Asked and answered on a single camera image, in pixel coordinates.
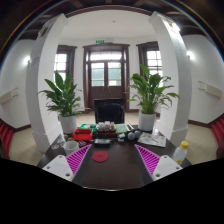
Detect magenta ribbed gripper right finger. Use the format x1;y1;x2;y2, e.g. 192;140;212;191
134;143;184;182

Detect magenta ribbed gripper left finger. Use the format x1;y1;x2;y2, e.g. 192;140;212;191
42;143;92;183

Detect white cup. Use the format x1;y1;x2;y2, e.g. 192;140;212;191
64;141;79;155

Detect printed paper sheet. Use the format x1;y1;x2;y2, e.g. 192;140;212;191
138;132;166;147

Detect red plastic box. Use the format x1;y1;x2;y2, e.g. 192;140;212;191
73;129;93;141

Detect red round coaster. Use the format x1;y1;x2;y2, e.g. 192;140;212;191
92;151;108;162

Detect plastic bottle with yellow cap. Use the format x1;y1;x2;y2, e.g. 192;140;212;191
172;141;189;164

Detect two grey balls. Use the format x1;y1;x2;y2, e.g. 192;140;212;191
127;130;141;140

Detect small black device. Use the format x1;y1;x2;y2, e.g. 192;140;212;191
94;139;111;147

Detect tray of small jars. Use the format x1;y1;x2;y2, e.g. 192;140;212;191
97;121;116;138

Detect green book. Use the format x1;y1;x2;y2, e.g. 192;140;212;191
116;124;128;134

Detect black office chair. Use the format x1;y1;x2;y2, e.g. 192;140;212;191
94;98;125;124

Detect left potted green plant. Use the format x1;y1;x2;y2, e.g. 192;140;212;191
39;72;81;134

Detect potted green plant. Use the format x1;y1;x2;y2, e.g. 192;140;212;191
39;72;81;134
129;64;179;132

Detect right potted green plant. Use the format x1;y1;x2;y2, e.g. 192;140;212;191
129;64;179;132

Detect dark wooden double door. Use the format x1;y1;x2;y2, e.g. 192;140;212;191
83;43;129;110

